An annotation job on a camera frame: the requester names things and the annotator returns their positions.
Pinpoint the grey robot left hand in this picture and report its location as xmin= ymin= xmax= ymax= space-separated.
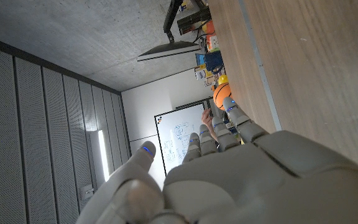
xmin=75 ymin=96 xmax=358 ymax=224

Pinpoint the large whiteboard with writing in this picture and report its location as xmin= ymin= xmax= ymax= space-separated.
xmin=154 ymin=99 xmax=214 ymax=177

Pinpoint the person in dark shirt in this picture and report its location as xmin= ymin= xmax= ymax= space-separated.
xmin=201 ymin=108 xmax=219 ymax=142

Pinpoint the orange basketball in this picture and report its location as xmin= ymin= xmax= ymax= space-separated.
xmin=213 ymin=82 xmax=232 ymax=110

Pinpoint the yellow and white carton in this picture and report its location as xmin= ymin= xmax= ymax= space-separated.
xmin=194 ymin=64 xmax=217 ymax=87

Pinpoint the dark blue container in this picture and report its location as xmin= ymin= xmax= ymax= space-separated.
xmin=203 ymin=50 xmax=225 ymax=75

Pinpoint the white and orange box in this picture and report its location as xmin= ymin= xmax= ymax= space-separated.
xmin=205 ymin=20 xmax=220 ymax=52

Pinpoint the black flat monitor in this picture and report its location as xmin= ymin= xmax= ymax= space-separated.
xmin=136 ymin=40 xmax=202 ymax=62

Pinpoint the black equipment box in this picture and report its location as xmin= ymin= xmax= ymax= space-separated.
xmin=177 ymin=7 xmax=213 ymax=35

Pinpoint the wall light strip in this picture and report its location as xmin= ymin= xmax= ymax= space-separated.
xmin=87 ymin=129 xmax=111 ymax=183

